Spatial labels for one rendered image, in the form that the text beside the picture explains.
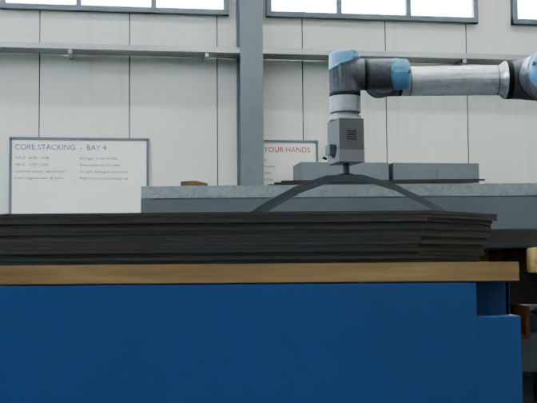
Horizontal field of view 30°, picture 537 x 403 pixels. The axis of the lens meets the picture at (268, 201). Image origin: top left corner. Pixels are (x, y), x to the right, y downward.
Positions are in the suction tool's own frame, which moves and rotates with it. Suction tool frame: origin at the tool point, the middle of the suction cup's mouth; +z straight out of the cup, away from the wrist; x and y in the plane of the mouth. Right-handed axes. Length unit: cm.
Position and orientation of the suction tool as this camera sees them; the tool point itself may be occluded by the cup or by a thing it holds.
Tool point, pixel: (346, 183)
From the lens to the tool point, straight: 239.2
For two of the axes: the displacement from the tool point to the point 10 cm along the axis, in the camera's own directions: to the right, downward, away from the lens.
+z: 0.1, 10.0, -0.7
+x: 9.6, 0.1, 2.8
